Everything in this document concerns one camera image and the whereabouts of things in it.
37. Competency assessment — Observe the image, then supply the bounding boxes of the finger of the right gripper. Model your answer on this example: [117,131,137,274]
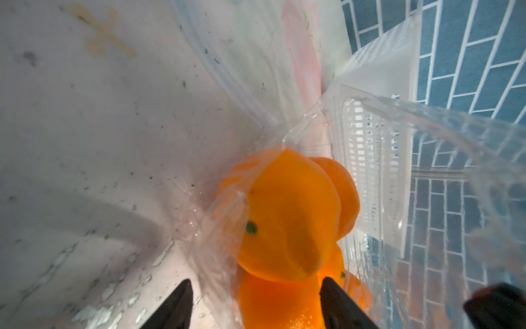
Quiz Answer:
[463,282,525,329]

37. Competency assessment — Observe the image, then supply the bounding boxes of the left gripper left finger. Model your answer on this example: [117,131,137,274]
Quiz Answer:
[141,278,193,329]

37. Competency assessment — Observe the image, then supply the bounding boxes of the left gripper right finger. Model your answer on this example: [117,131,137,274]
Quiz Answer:
[319,277,378,329]

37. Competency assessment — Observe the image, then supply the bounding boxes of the orange box three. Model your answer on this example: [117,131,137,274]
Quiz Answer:
[238,273,324,328]

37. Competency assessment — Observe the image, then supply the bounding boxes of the orange box one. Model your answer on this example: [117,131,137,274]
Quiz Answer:
[238,149,341,282]

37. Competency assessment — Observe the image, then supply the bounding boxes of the orange box two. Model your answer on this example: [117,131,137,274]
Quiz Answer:
[310,157,360,241]

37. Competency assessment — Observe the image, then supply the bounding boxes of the clear plastic clamshell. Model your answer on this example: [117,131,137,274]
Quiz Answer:
[190,86,525,328]

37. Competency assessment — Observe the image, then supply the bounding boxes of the white perforated plastic basket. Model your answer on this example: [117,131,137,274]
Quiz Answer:
[322,13,422,254]

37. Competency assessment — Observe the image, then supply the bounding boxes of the orange left box four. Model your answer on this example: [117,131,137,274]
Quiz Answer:
[316,242,373,313]

